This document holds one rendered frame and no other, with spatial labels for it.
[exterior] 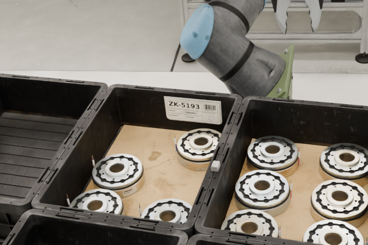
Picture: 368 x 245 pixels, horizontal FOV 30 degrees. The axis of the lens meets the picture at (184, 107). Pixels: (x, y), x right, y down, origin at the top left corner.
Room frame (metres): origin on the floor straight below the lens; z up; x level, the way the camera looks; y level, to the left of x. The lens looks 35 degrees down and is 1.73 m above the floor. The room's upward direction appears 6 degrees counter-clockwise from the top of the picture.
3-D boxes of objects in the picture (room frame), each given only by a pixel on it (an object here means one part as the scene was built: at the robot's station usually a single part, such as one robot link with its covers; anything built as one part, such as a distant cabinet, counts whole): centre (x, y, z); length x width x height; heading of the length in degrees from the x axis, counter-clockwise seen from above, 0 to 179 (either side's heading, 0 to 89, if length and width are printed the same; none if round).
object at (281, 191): (0.96, -0.13, 0.86); 0.10 x 0.10 x 0.01
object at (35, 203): (1.04, 0.08, 0.92); 0.40 x 0.30 x 0.02; 160
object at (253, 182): (0.96, -0.13, 0.86); 0.05 x 0.05 x 0.01
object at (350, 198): (0.91, -0.26, 0.86); 0.05 x 0.05 x 0.01
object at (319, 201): (0.91, -0.26, 0.86); 0.10 x 0.10 x 0.01
